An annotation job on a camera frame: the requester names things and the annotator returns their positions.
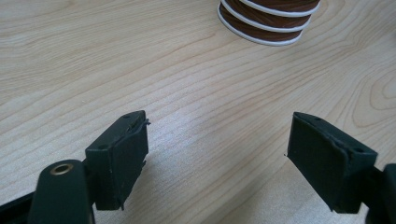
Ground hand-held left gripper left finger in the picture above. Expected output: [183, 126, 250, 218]
[84, 109, 151, 211]

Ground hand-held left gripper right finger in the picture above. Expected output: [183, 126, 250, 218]
[286, 111, 379, 215]

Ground brown white-rimmed stacked cups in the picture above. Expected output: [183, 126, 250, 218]
[217, 0, 321, 47]

